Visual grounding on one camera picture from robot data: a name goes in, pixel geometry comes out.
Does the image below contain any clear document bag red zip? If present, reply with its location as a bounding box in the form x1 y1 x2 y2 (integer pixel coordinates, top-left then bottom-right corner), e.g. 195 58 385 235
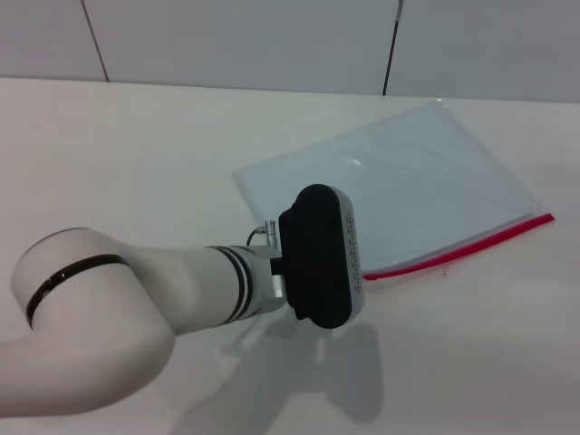
231 100 556 282

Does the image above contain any silver cable connector plug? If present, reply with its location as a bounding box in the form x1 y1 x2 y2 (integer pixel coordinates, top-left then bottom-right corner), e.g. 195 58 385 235
246 218 280 249

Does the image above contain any black grey left wrist camera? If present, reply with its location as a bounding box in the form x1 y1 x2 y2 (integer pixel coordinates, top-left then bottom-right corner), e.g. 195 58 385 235
270 183 367 331

